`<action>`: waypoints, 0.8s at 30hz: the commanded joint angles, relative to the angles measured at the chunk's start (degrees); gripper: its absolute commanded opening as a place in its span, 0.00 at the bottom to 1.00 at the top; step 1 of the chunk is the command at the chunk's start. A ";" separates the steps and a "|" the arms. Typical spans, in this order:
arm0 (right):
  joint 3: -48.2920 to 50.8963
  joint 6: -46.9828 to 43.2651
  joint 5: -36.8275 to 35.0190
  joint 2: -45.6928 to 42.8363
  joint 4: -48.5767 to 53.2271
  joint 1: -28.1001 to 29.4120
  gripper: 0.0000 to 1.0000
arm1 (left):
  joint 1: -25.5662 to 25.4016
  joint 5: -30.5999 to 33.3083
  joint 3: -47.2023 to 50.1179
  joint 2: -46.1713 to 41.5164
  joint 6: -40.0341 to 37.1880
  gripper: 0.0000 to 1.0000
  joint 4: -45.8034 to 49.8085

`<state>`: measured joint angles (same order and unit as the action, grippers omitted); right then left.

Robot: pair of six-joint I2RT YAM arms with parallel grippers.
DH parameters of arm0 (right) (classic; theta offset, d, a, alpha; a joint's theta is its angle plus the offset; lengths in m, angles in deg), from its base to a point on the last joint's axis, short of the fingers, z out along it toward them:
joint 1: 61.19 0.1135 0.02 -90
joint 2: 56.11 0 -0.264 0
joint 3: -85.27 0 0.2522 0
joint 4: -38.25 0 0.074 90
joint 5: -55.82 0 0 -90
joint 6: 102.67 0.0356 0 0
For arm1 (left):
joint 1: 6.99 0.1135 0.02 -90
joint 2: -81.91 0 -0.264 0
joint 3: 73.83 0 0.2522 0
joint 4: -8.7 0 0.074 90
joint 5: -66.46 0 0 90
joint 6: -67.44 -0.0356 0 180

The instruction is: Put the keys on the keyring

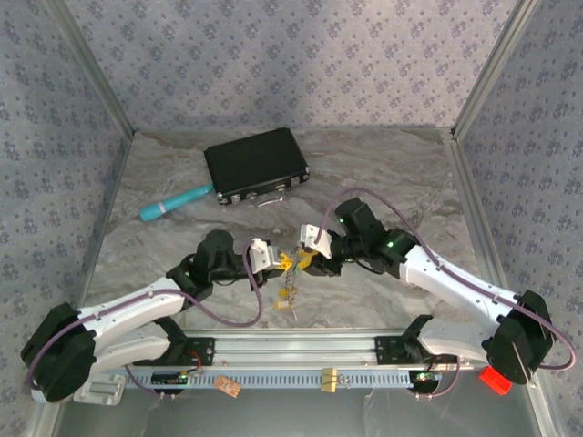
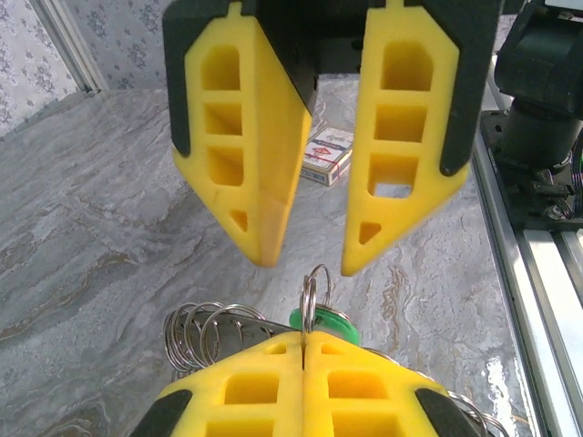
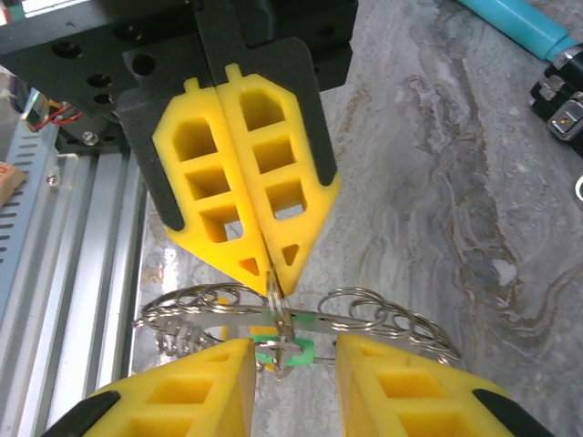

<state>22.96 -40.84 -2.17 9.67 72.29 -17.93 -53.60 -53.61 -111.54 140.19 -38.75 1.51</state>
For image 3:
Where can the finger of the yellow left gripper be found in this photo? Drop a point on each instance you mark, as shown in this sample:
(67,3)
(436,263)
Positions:
(175,182)
(273,178)

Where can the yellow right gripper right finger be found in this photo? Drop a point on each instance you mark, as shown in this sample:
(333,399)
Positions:
(410,400)

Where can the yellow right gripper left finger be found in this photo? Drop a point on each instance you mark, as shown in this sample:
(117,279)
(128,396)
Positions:
(182,400)

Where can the green key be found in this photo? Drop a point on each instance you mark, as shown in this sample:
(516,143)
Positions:
(305,355)

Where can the orange printed tag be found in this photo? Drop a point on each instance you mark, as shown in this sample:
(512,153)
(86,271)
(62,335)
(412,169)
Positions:
(11,182)

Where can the teal marker pen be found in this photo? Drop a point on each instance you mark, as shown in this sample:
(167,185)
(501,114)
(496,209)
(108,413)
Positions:
(514,23)

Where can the black case with metal latches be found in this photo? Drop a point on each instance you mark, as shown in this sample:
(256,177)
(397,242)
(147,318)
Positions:
(569,86)

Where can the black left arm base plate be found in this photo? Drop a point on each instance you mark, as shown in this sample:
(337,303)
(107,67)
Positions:
(73,145)

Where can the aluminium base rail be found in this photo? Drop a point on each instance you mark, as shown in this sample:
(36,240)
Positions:
(91,273)

